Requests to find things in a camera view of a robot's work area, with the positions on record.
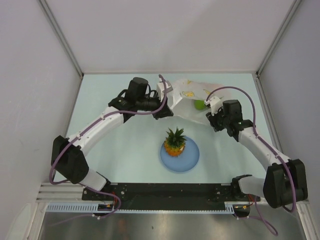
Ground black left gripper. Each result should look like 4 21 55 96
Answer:
135 91 173 120

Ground white plastic bag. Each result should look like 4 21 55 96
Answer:
167 79 231 126

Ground blue plastic plate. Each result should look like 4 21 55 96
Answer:
159 137 200 173

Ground orange fake pineapple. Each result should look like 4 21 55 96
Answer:
164 127 187 157

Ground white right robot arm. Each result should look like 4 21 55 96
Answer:
204 97 308 209

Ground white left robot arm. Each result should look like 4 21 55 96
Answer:
49 75 173 200

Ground green fake apple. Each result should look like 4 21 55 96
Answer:
194 100 207 111

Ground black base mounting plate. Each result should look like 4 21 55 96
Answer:
81 182 261 211

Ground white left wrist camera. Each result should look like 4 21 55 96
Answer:
156 81 173 101

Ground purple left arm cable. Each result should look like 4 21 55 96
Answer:
48 74 168 201

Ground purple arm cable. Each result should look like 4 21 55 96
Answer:
48 74 168 201
205 86 298 213

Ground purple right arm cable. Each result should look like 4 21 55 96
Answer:
205 86 298 213

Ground aluminium frame rail front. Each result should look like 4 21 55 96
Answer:
36 182 83 203

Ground white slotted cable duct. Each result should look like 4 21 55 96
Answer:
45 202 235 215

